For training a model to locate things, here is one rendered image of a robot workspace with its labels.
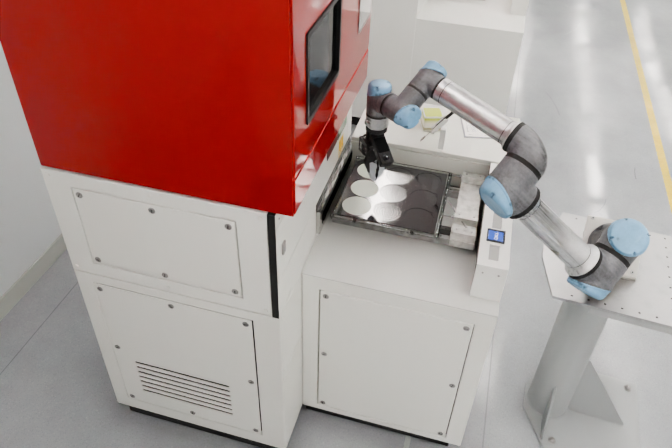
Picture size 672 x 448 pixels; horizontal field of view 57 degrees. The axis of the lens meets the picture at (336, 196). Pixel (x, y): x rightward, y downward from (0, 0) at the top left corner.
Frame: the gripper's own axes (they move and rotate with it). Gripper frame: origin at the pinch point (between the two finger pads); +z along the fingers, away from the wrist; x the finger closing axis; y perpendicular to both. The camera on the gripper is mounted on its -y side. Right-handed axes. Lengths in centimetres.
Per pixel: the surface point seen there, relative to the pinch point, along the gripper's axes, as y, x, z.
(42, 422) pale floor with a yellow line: 23, 130, 99
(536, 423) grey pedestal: -57, -51, 98
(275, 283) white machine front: -31, 48, 2
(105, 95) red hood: -4, 80, -50
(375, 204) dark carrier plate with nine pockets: -2.6, 0.8, 9.1
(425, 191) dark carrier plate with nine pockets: -2.8, -19.3, 9.2
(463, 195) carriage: -8.0, -32.4, 11.2
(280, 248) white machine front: -30, 45, -9
